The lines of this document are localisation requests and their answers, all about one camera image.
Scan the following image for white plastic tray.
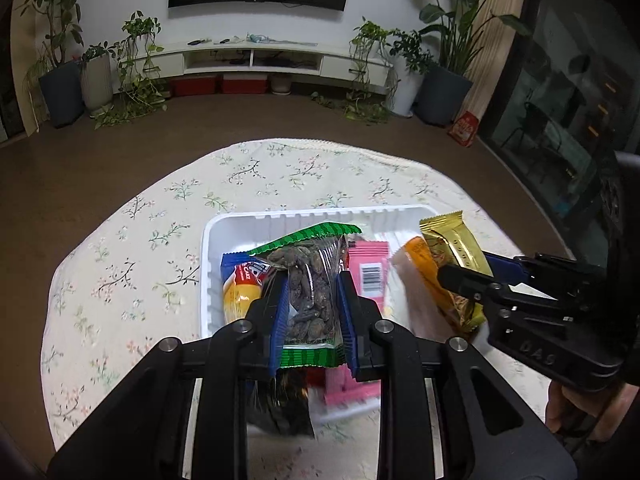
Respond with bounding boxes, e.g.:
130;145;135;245
200;204;494;427

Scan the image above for gold snack packet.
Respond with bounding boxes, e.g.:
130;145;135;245
418;211;494;279

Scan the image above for red paper bag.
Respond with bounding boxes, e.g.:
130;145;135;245
447;110;479;148

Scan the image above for pink snack packet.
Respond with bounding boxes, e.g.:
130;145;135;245
324;240;391;407

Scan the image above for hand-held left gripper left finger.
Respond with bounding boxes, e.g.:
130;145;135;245
47;271;291;480

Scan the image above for tall plant in dark pot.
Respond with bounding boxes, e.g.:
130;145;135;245
16;0;94;129

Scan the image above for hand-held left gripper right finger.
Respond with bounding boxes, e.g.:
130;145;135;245
336;270;579;480

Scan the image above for person's right hand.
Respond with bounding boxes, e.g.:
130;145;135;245
544;379;640;437

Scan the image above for red storage box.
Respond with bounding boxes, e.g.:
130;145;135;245
221;74;269;95
172;75;219;97

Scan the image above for black snack packet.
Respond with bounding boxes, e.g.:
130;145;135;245
245;367;317;439

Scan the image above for orange snack bar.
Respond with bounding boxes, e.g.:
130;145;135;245
390;236;487;344

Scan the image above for large leaf plant dark pot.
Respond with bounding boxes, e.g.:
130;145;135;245
399;0;532;127

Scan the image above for hanging vine plant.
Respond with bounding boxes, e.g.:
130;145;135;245
311;16;397;127

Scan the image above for green clear dried fruit bag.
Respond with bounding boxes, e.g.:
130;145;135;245
247;221;362;369

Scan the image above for white tv cabinet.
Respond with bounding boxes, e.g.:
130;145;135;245
119;40;402;95

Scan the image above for plant in white ribbed pot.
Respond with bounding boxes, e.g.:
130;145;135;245
79;40;119;114

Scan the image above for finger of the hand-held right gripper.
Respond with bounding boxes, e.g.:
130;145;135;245
437;262;512;322
481;252;607;302

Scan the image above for blue yellow cake packet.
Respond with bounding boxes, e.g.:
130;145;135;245
221;252;279;326

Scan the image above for bushy plant in white pot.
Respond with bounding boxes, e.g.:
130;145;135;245
387;29;435;119

